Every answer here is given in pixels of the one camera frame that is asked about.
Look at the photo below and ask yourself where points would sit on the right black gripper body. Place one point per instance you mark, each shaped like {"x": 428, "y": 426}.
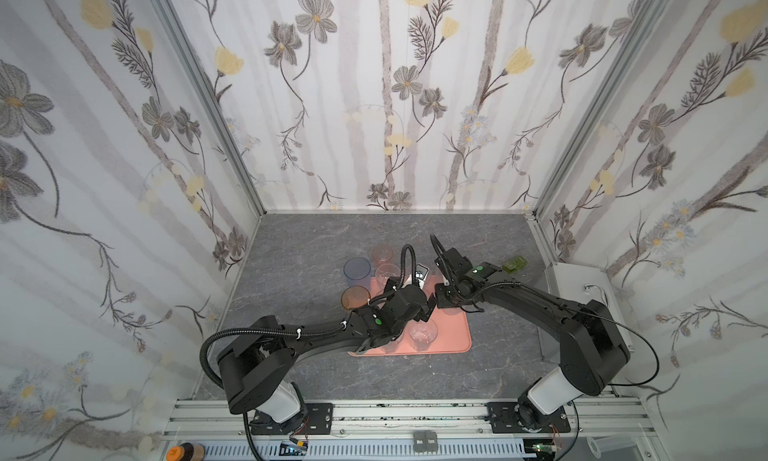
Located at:
{"x": 452, "y": 270}

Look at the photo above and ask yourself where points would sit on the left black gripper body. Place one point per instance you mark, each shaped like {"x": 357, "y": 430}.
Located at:
{"x": 417, "y": 293}

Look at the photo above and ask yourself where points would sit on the frosted clear cup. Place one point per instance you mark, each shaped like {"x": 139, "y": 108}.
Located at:
{"x": 422, "y": 335}

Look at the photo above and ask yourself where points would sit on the clear faceted glass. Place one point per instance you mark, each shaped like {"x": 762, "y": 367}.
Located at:
{"x": 385, "y": 272}

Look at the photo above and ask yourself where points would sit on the tall yellow plastic cup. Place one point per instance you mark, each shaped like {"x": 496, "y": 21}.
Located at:
{"x": 355, "y": 297}

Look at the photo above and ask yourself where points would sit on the pink plastic tray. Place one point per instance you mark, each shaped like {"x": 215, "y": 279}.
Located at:
{"x": 454, "y": 334}

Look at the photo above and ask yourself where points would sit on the tall blue plastic cup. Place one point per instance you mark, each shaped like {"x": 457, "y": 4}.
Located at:
{"x": 357, "y": 272}

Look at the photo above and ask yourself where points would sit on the small pink glass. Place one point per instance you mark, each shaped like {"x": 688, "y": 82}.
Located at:
{"x": 382, "y": 254}

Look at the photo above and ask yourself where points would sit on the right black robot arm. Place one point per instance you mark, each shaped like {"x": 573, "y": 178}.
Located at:
{"x": 592, "y": 351}

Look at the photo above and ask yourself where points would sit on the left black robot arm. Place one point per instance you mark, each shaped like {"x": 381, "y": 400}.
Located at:
{"x": 249, "y": 363}

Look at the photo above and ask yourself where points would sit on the small green object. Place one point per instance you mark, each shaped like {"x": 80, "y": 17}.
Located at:
{"x": 514, "y": 264}

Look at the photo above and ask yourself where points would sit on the grey metal case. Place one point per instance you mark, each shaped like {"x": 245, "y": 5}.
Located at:
{"x": 581, "y": 284}

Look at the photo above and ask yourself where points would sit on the clear plastic beaker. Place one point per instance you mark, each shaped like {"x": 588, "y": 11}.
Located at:
{"x": 600, "y": 447}

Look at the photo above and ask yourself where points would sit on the orange black bottle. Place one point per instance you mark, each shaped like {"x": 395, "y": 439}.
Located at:
{"x": 186, "y": 452}

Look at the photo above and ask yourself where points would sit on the aluminium mounting rail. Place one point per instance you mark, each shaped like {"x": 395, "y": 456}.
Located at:
{"x": 473, "y": 429}

